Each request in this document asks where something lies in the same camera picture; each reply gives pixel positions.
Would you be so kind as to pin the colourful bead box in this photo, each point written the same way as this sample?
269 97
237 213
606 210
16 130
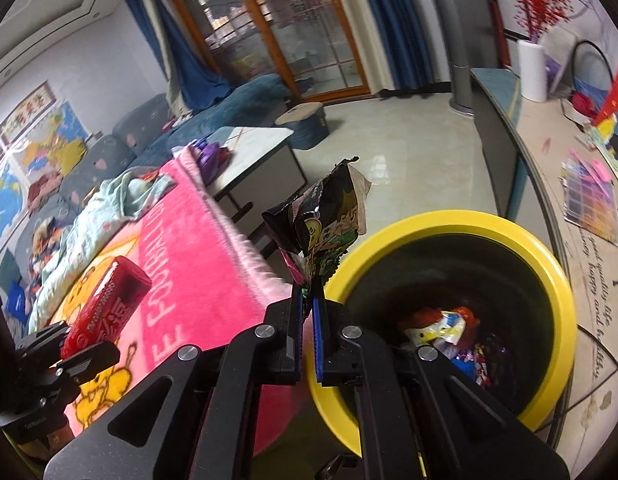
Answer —
589 200

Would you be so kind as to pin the white topped coffee table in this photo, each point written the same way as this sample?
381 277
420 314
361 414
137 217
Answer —
259 140

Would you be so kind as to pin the blue patterned sofa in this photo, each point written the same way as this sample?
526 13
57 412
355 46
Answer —
249 100

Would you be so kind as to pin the yellow rimmed black bin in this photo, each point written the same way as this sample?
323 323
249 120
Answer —
439 220

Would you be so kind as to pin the orange patterned blanket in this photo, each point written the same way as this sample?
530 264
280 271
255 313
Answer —
46 240

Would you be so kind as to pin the red berry branches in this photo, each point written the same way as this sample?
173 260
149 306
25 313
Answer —
539 5

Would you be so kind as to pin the purple bag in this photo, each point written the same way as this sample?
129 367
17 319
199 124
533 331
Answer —
211 157

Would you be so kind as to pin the white purple picture card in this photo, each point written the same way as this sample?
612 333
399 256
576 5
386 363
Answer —
559 60

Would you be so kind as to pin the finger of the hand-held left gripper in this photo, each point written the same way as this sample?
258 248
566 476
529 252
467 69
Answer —
39 341
94 358

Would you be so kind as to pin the pink printed blanket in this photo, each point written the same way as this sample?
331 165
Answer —
204 260

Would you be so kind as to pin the grey tower air conditioner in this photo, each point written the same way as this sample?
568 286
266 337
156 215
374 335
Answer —
454 50

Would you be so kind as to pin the blue curtain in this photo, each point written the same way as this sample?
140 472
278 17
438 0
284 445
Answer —
389 25
194 75

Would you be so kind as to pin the round dark stool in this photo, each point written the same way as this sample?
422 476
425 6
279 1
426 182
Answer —
304 125

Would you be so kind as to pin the television cabinet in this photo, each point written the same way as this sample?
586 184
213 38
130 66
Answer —
539 170

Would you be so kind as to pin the wooden framed glass door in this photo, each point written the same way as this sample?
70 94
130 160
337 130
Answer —
289 25

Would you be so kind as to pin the world map poster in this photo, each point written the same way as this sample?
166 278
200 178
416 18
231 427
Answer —
1 210

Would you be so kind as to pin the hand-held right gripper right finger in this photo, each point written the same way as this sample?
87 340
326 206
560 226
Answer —
319 340

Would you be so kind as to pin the white ribbed vase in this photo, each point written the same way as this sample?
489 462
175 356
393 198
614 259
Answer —
531 72

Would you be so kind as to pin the country map poster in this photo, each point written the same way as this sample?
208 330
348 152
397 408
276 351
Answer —
49 145

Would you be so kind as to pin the red yellow snack wrapper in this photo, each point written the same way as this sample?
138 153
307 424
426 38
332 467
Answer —
441 332

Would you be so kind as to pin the light blue quilt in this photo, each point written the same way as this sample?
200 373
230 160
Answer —
114 195

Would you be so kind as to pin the blue tote bag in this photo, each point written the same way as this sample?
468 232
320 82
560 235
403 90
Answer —
14 300

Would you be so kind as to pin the pile of clothes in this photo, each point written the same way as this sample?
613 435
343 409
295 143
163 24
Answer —
46 187

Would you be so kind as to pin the long red snack packet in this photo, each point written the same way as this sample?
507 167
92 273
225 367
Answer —
109 300

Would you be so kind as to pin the green black snack bag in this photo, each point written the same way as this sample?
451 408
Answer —
324 220

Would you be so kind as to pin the colourful red painting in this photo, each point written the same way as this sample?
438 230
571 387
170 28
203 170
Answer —
616 125

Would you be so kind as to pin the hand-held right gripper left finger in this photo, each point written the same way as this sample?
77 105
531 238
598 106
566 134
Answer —
299 330

